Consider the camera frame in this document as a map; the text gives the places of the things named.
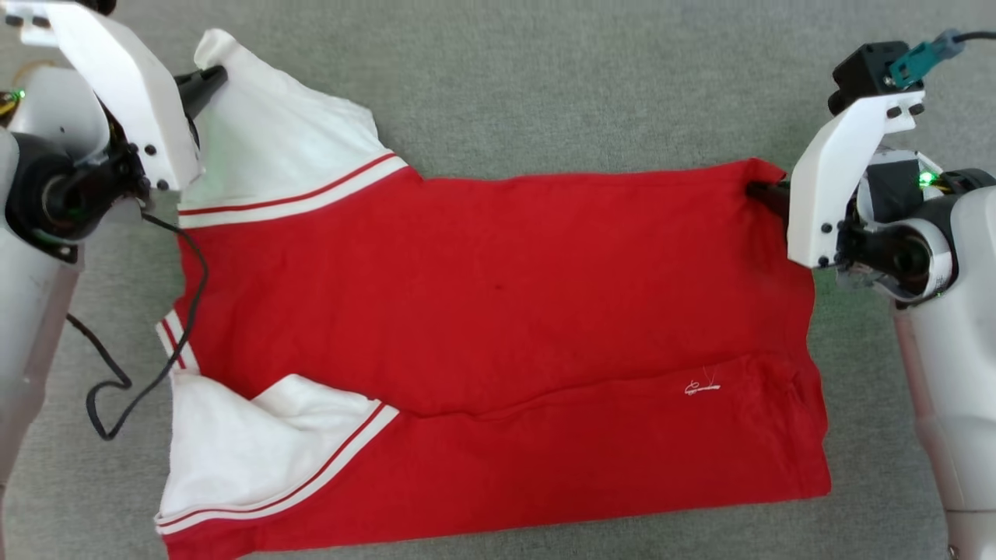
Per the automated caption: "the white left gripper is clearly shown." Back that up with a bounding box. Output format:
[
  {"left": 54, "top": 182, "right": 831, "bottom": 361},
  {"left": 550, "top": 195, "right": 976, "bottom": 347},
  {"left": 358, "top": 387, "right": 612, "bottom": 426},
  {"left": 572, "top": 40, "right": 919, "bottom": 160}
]
[{"left": 0, "top": 0, "right": 229, "bottom": 192}]

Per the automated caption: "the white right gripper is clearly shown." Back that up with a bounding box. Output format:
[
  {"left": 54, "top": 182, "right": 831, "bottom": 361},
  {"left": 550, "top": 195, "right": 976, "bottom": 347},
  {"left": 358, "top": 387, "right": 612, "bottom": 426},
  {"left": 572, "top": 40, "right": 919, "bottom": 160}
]
[{"left": 745, "top": 91, "right": 926, "bottom": 270}]

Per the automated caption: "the red and white jersey shirt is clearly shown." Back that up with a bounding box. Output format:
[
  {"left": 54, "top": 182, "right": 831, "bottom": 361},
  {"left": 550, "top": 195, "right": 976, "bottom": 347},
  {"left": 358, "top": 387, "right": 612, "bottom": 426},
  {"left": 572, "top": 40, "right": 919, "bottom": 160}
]
[{"left": 154, "top": 30, "right": 832, "bottom": 560}]

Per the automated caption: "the beige fabric cloth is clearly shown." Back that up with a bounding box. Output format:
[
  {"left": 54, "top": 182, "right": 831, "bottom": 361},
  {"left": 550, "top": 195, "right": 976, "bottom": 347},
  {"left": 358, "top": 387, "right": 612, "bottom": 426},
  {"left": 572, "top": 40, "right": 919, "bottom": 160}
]
[{"left": 0, "top": 0, "right": 996, "bottom": 560}]

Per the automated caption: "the teal right camera connector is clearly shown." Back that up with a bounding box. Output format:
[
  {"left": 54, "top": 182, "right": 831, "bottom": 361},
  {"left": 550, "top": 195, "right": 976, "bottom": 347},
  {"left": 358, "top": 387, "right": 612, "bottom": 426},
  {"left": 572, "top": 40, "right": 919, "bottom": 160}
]
[{"left": 889, "top": 30, "right": 966, "bottom": 88}]

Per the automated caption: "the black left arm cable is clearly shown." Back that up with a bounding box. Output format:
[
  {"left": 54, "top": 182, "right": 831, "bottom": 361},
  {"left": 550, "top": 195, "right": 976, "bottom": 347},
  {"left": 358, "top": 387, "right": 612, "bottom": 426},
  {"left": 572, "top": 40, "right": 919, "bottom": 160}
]
[{"left": 66, "top": 210, "right": 209, "bottom": 442}]

